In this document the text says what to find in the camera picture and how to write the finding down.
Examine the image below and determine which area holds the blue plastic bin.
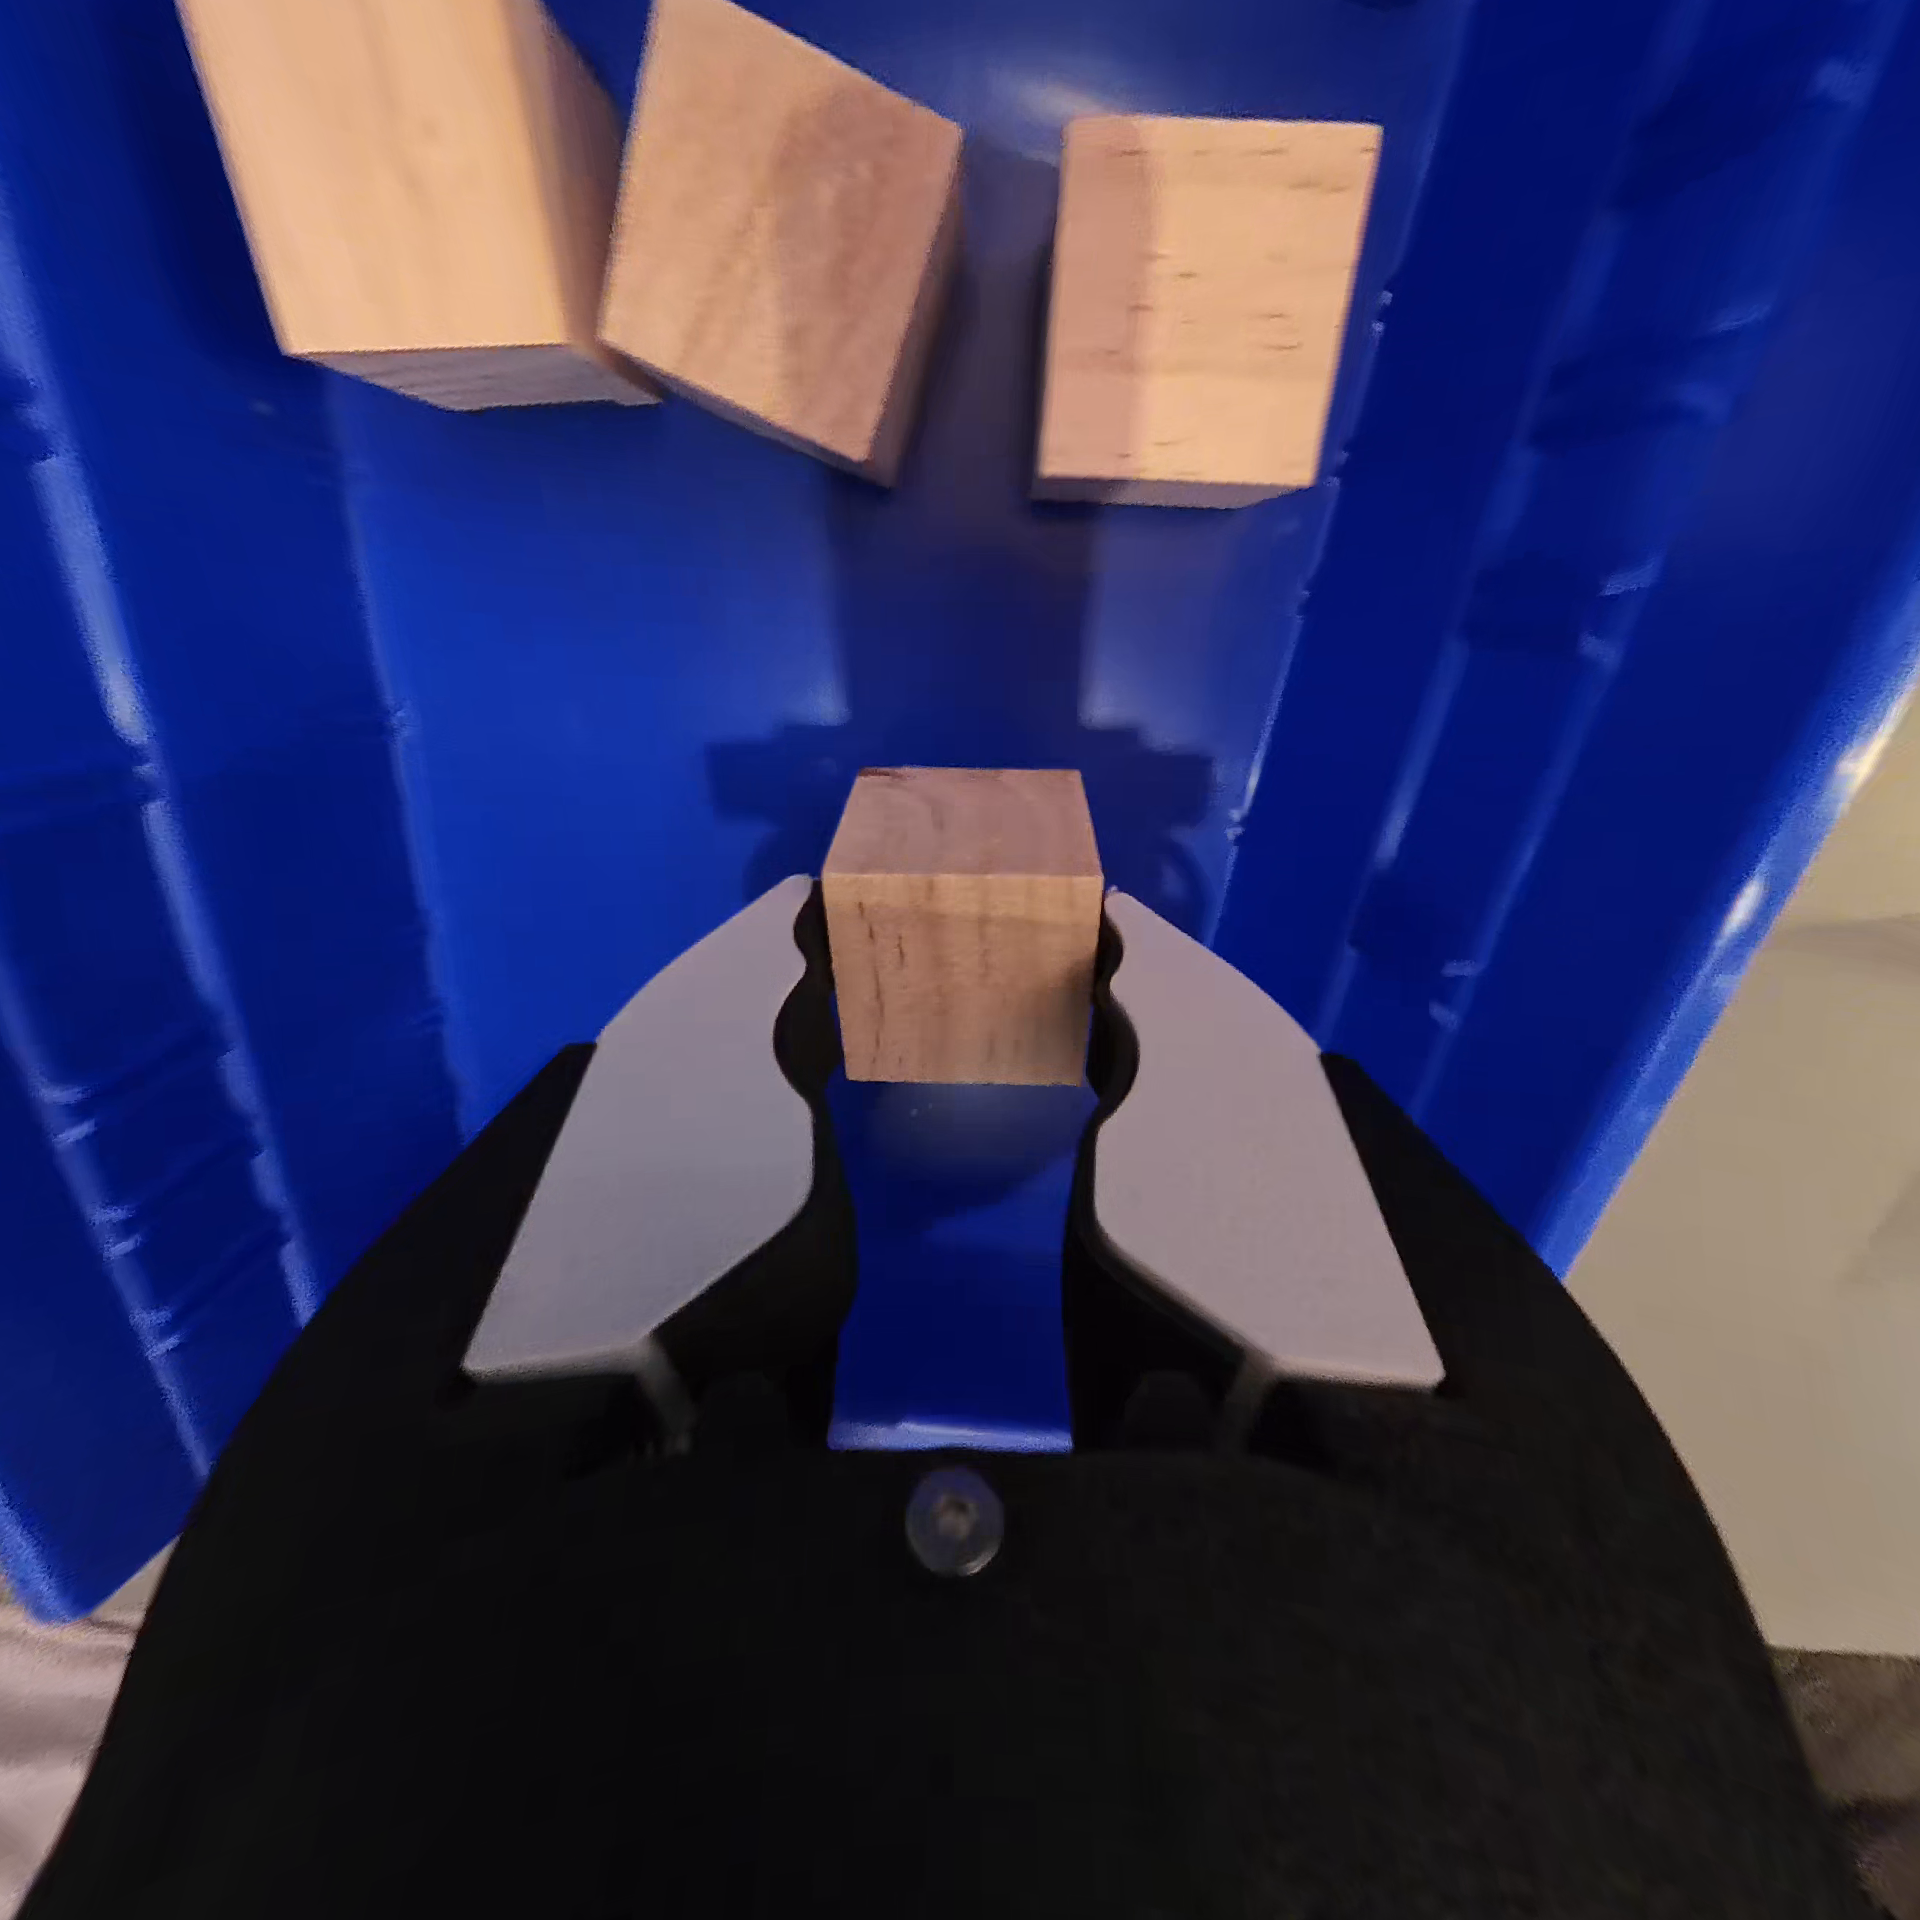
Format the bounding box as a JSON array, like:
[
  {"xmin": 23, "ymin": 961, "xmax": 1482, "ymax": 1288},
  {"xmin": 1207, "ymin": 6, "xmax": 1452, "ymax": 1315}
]
[{"xmin": 0, "ymin": 0, "xmax": 1920, "ymax": 1626}]

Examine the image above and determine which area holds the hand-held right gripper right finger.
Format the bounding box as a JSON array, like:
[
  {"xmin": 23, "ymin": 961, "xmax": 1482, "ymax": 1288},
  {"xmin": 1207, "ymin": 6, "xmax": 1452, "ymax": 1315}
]
[{"xmin": 1062, "ymin": 884, "xmax": 1448, "ymax": 1454}]

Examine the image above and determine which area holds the blue-taped wooden cube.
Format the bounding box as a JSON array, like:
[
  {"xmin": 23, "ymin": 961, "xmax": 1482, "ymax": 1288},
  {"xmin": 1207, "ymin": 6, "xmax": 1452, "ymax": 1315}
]
[{"xmin": 819, "ymin": 766, "xmax": 1109, "ymax": 1089}]

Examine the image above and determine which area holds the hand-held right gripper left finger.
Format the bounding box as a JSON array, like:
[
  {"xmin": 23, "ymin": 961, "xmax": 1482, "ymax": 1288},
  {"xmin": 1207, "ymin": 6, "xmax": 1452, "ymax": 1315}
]
[{"xmin": 458, "ymin": 876, "xmax": 864, "ymax": 1442}]

